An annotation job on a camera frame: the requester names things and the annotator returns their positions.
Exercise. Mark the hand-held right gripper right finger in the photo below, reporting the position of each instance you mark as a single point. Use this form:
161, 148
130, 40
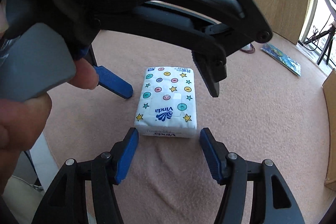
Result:
212, 158

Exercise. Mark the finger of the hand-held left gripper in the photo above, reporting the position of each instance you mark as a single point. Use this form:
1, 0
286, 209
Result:
113, 82
210, 74

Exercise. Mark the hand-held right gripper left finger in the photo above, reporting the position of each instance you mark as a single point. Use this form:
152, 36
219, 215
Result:
126, 158

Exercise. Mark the star print tissue pack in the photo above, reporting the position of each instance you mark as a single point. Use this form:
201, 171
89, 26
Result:
165, 100

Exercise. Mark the cardboard box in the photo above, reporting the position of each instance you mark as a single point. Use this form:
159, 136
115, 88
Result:
331, 121

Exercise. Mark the pink blanket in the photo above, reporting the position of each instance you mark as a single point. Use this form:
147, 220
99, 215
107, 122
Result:
262, 121

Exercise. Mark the blue plastic packet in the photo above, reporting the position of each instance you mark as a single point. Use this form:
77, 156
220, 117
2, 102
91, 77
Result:
282, 59

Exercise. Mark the black tripod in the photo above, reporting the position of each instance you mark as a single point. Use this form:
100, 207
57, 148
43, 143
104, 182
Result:
325, 47

